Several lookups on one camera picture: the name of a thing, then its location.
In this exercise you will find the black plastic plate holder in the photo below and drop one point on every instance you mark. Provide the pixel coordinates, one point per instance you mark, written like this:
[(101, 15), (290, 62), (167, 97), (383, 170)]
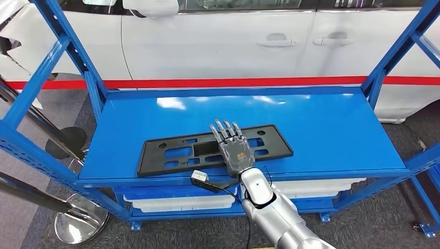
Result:
[(154, 161)]

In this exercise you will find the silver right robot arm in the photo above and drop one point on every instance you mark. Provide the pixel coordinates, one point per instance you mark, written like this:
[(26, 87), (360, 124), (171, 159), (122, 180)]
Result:
[(275, 213)]

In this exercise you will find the blue metal shelf rack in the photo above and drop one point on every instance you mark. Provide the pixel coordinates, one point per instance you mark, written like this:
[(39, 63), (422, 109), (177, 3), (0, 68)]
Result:
[(326, 137)]

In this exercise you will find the white car red stripe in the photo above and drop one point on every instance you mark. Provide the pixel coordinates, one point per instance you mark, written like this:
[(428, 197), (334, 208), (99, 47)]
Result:
[(206, 44)]

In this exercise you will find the white plastic crate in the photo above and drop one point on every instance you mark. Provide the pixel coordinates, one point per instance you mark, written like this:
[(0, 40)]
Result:
[(178, 209), (172, 202), (309, 190)]

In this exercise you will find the blue wheeled cart rack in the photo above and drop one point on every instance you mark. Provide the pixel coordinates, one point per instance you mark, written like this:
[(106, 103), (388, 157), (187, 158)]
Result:
[(432, 230)]

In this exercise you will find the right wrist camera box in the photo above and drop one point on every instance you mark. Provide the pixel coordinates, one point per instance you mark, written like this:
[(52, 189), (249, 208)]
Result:
[(199, 176)]

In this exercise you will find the black base stanchion post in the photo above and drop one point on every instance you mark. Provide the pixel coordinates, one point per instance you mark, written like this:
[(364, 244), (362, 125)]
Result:
[(68, 141)]

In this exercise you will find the chrome stanchion post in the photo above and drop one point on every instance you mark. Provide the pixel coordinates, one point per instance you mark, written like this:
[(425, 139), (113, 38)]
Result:
[(79, 220)]

